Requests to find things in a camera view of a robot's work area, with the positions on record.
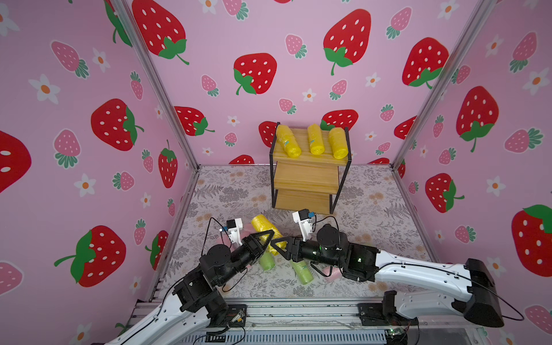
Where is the yellow trash bag roll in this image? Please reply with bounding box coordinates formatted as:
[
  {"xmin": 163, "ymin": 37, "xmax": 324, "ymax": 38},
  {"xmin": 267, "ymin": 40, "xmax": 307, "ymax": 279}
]
[
  {"xmin": 307, "ymin": 124, "xmax": 325, "ymax": 155},
  {"xmin": 276, "ymin": 124, "xmax": 302, "ymax": 158},
  {"xmin": 251, "ymin": 214, "xmax": 288, "ymax": 255},
  {"xmin": 329, "ymin": 127, "xmax": 349, "ymax": 160}
]

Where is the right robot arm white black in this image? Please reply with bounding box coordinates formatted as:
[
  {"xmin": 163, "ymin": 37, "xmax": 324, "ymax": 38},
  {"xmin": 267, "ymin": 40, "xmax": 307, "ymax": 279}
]
[{"xmin": 270, "ymin": 224, "xmax": 505, "ymax": 328}]

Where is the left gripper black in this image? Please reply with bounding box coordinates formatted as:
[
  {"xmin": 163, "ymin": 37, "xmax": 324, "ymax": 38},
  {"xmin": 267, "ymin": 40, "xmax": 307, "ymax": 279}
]
[{"xmin": 214, "ymin": 230, "xmax": 270, "ymax": 289}]

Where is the pink trash bag roll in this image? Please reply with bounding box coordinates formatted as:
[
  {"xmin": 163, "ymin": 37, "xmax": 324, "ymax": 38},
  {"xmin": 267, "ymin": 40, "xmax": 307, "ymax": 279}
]
[
  {"xmin": 323, "ymin": 267, "xmax": 342, "ymax": 283},
  {"xmin": 231, "ymin": 231, "xmax": 252, "ymax": 250}
]

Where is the aluminium rail frame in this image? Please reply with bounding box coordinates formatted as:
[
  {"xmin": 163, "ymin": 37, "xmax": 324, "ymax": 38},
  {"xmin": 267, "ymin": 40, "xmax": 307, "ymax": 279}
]
[{"xmin": 124, "ymin": 297, "xmax": 490, "ymax": 345}]

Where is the wooden shelf black metal frame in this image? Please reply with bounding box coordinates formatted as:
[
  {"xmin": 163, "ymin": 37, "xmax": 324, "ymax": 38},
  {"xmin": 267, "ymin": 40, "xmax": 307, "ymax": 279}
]
[{"xmin": 269, "ymin": 124, "xmax": 352, "ymax": 214}]

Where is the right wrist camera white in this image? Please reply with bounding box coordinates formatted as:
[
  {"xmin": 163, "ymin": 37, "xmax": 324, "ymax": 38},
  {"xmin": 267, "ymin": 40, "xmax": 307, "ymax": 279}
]
[{"xmin": 292, "ymin": 208, "xmax": 316, "ymax": 242}]

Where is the green trash bag roll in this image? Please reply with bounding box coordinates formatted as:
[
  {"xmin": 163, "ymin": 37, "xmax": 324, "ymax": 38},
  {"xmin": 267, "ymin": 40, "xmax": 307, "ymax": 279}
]
[
  {"xmin": 258, "ymin": 252, "xmax": 275, "ymax": 272},
  {"xmin": 291, "ymin": 260, "xmax": 313, "ymax": 285}
]

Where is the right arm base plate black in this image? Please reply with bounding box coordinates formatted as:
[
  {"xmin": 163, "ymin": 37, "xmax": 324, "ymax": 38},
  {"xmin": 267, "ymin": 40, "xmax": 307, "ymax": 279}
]
[{"xmin": 357, "ymin": 303, "xmax": 419, "ymax": 327}]

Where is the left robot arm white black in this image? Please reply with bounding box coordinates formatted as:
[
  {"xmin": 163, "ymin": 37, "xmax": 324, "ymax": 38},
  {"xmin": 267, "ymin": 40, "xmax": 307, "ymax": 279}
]
[{"xmin": 109, "ymin": 229, "xmax": 275, "ymax": 344}]

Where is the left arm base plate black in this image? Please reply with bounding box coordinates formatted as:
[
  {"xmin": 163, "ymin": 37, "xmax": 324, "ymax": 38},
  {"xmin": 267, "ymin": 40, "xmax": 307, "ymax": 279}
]
[{"xmin": 208, "ymin": 304, "xmax": 247, "ymax": 328}]

